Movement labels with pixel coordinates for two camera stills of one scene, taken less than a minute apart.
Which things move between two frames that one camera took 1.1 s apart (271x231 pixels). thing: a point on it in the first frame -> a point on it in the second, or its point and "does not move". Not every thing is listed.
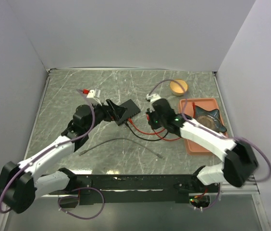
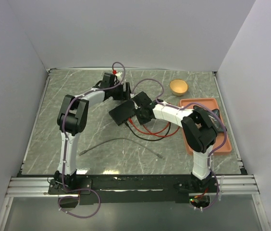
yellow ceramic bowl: (176, 89) does not move
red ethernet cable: (129, 119) does not move
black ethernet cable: (161, 138) does not move
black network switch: (132, 109) does not move
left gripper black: (110, 115) -> (124, 96)
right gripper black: (151, 113) -> (142, 121)
